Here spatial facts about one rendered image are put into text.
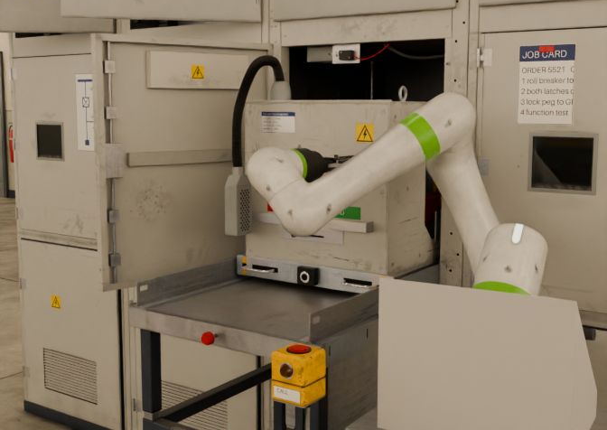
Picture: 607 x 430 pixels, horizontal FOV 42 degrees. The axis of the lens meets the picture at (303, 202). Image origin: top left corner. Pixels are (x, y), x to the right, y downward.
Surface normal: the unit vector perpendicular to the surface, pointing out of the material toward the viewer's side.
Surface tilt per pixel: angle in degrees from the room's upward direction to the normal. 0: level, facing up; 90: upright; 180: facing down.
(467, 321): 90
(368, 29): 90
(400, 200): 90
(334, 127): 90
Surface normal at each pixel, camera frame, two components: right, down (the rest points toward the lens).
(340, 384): 0.82, 0.07
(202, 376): -0.57, 0.10
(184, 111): 0.63, 0.10
